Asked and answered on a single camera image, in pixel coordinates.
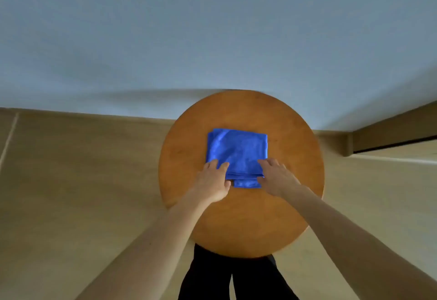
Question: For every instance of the person's left hand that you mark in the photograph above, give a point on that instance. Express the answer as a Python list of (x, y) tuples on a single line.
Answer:
[(210, 183)]

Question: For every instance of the person's right hand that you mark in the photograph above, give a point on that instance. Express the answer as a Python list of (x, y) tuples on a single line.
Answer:
[(278, 180)]

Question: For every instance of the blue microfibre cloth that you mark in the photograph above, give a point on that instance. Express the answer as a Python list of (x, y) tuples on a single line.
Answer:
[(237, 149)]

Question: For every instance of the person's right forearm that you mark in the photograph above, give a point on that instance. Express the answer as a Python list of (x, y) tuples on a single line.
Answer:
[(348, 241)]

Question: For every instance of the person's left forearm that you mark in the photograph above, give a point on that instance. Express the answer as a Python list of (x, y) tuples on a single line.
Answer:
[(153, 248)]

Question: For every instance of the person's black trousers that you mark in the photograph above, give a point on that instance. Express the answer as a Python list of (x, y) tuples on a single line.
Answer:
[(208, 279)]

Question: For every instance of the round wooden stool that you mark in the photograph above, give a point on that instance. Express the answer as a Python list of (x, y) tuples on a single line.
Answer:
[(245, 221)]

